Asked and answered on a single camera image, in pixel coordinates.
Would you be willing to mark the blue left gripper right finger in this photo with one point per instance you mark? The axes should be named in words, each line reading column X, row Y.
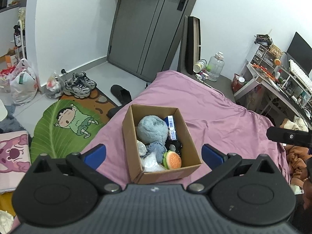
column 212, row 157

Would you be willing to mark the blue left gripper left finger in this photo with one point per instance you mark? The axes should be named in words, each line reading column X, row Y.
column 95, row 156

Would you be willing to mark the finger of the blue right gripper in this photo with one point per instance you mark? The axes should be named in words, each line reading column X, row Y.
column 280, row 135

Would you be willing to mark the black stitched cloth patch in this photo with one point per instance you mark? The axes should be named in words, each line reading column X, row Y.
column 174, row 145

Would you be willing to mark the hamburger plush toy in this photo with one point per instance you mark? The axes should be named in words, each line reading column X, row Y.
column 171, row 160

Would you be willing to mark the clear bag of stuffing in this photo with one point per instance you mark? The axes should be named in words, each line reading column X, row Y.
column 150, row 164

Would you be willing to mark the blue tissue pack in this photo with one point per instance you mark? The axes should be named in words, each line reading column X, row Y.
column 172, row 135

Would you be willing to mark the white soft wad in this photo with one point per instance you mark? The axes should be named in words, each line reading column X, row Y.
column 141, row 148

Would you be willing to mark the beige blanket pile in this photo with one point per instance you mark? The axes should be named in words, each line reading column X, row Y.
column 296, row 155

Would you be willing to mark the pink bed sheet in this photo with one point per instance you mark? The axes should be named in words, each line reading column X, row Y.
column 210, row 117

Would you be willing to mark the green cartoon leaf rug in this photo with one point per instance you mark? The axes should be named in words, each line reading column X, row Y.
column 65, row 127

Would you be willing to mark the white desk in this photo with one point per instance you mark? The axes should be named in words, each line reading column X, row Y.
column 258, row 79

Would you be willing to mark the brown patterned doormat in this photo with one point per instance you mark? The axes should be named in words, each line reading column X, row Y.
column 97, row 102

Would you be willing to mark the white keyboard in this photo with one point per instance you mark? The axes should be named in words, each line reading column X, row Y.
column 300, row 74

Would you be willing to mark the red snack bucket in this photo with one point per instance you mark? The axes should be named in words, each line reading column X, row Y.
column 237, row 83

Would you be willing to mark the grey sneaker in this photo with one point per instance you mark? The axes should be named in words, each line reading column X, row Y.
column 82, row 79
column 76, row 89

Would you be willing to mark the black slipper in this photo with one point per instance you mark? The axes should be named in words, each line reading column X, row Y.
column 121, row 94

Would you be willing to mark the pink cartoon cushion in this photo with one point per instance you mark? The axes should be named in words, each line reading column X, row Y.
column 15, row 159

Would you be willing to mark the white plastic bag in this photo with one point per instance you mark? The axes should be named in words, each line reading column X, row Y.
column 54, row 86

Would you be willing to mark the white drawer organizer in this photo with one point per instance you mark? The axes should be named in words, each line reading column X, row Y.
column 262, row 56

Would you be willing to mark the black monitor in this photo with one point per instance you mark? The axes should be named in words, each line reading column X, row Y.
column 301, row 52

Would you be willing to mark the large clear water jug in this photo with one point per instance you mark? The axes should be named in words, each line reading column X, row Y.
column 215, row 66

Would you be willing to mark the tipped paper cup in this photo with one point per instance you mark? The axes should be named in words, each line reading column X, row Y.
column 200, row 66

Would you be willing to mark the large plastic shopping bag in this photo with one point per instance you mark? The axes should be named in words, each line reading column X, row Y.
column 23, row 83

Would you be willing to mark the long black cardboard box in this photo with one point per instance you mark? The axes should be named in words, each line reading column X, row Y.
column 193, row 44

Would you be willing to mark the grey door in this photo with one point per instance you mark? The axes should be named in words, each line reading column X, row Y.
column 145, row 35

